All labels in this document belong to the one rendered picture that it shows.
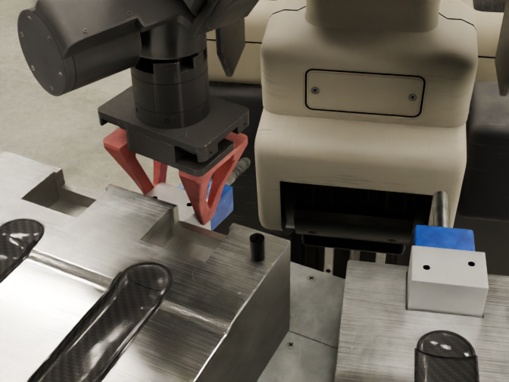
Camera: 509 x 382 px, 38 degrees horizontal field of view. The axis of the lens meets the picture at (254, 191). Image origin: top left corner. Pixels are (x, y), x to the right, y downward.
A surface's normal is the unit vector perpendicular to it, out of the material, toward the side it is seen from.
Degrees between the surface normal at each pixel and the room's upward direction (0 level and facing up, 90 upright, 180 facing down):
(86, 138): 0
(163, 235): 90
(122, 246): 0
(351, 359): 0
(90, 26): 39
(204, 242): 90
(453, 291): 90
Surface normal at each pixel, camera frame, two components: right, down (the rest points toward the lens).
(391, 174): -0.18, 0.70
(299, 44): -0.11, -0.37
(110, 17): 0.36, -0.32
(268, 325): 0.89, 0.26
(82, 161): -0.02, -0.79
